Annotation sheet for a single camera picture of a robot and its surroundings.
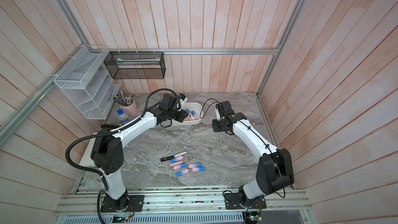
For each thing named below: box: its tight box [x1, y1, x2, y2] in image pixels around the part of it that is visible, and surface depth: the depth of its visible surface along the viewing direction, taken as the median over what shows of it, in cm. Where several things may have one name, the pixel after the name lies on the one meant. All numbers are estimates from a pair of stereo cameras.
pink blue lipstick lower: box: [169, 159, 189, 167], surface depth 87 cm
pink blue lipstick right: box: [187, 162, 203, 169], surface depth 87 cm
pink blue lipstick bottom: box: [175, 168, 190, 177], surface depth 84 cm
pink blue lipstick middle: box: [170, 155, 184, 164], surface depth 88 cm
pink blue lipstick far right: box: [191, 166, 206, 172], surface depth 85 cm
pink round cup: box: [119, 101, 139, 118], surface depth 104 cm
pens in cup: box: [112, 90, 135, 106], surface depth 105 cm
